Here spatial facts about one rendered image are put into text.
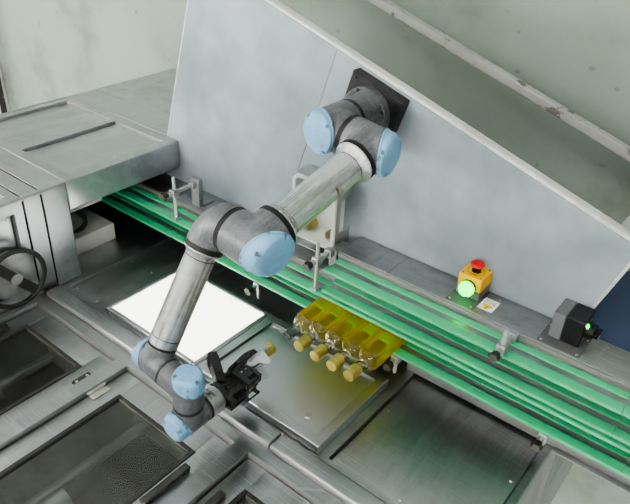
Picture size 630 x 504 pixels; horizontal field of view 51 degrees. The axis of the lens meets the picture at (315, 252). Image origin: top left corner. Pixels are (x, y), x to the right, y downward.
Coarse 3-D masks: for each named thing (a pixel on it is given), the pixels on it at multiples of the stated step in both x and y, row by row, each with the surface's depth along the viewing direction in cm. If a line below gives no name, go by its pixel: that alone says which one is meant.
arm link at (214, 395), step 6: (210, 390) 165; (216, 390) 166; (210, 396) 164; (216, 396) 165; (222, 396) 166; (210, 402) 171; (216, 402) 164; (222, 402) 165; (216, 408) 164; (222, 408) 166; (216, 414) 165
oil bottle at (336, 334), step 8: (344, 320) 192; (352, 320) 193; (360, 320) 193; (336, 328) 189; (344, 328) 189; (352, 328) 190; (328, 336) 187; (336, 336) 186; (344, 336) 187; (336, 344) 186
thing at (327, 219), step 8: (296, 176) 205; (304, 176) 203; (296, 184) 207; (336, 200) 198; (328, 208) 211; (336, 208) 200; (320, 216) 215; (328, 216) 213; (320, 224) 217; (328, 224) 214; (304, 232) 215; (312, 232) 215; (320, 232) 215; (312, 240) 212; (320, 240) 211
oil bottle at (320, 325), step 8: (328, 312) 195; (336, 312) 195; (344, 312) 195; (312, 320) 192; (320, 320) 192; (328, 320) 192; (336, 320) 192; (312, 328) 190; (320, 328) 189; (328, 328) 190; (320, 336) 189
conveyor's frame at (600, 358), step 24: (360, 240) 207; (360, 264) 197; (384, 264) 196; (408, 264) 196; (408, 288) 189; (432, 288) 186; (480, 312) 178; (504, 312) 178; (528, 312) 179; (528, 336) 170; (576, 360) 164; (600, 360) 163; (624, 360) 164; (624, 384) 157
